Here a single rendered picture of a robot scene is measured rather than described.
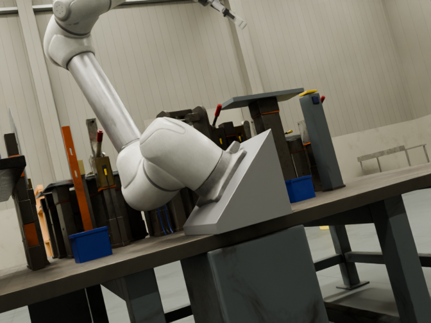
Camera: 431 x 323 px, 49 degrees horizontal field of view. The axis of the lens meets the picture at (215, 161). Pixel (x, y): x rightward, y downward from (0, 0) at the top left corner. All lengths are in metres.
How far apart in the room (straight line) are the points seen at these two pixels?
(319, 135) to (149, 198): 0.94
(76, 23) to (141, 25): 10.35
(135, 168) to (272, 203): 0.45
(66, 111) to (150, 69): 2.23
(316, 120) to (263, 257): 0.99
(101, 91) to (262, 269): 0.79
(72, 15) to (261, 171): 0.79
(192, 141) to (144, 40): 10.56
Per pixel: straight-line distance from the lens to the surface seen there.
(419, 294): 1.69
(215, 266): 1.26
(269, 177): 1.30
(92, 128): 1.91
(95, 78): 1.65
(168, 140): 1.33
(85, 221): 1.86
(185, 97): 11.64
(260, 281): 1.31
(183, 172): 1.35
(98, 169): 1.85
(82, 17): 1.65
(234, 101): 1.90
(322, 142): 2.14
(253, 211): 1.27
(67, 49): 1.71
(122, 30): 11.85
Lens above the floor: 0.79
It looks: 4 degrees up
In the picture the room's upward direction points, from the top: 14 degrees counter-clockwise
